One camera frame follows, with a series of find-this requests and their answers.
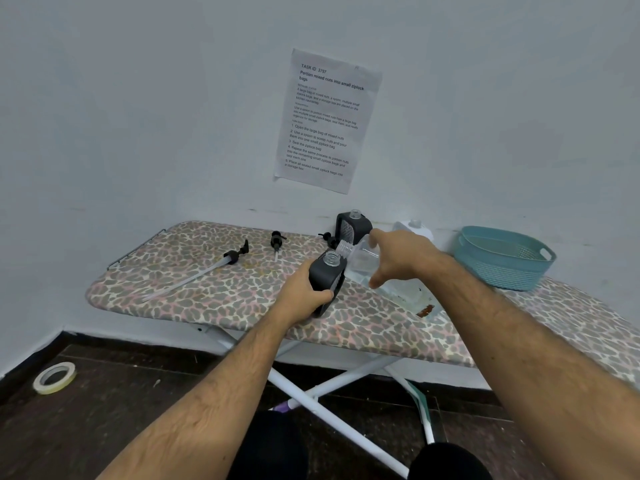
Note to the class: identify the person's left hand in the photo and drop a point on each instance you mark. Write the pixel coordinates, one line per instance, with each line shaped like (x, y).
(297, 299)

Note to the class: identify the person's right hand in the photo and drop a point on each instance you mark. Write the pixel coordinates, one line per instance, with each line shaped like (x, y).
(410, 254)

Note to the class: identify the white square soap dispenser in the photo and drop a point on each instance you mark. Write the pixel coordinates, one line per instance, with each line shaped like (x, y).
(417, 229)

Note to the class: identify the black square dispenser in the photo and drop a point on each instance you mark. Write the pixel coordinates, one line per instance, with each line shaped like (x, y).
(325, 279)
(362, 225)

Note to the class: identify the transparent bottle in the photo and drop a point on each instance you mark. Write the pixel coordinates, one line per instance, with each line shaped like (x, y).
(362, 262)

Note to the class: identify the black pump with long tube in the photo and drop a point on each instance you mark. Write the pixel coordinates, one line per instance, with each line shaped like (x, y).
(232, 254)

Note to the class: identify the person's right forearm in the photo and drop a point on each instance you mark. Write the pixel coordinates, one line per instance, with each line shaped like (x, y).
(525, 354)

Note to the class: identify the person's left forearm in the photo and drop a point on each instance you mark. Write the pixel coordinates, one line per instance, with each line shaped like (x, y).
(210, 409)

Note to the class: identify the person's left leg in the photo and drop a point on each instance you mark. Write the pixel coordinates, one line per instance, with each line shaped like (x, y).
(275, 449)

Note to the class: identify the person's leg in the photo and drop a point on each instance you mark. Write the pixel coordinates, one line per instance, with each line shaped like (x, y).
(450, 464)
(275, 449)

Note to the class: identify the person's right leg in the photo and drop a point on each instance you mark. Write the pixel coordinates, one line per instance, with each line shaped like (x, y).
(450, 464)

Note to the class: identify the small black pump head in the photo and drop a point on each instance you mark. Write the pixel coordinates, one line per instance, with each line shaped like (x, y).
(330, 238)
(276, 240)

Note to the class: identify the teal plastic basket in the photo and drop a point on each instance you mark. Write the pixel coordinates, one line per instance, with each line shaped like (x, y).
(500, 269)

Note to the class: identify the leopard print ironing board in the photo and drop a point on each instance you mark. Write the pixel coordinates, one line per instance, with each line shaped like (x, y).
(200, 294)

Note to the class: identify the white ironing board legs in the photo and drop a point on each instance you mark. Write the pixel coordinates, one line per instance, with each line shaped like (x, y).
(340, 425)

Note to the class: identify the printed paper sheet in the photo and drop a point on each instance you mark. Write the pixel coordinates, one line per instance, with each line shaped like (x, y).
(325, 124)

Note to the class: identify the white tape roll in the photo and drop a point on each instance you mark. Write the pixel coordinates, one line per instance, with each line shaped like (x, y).
(52, 390)

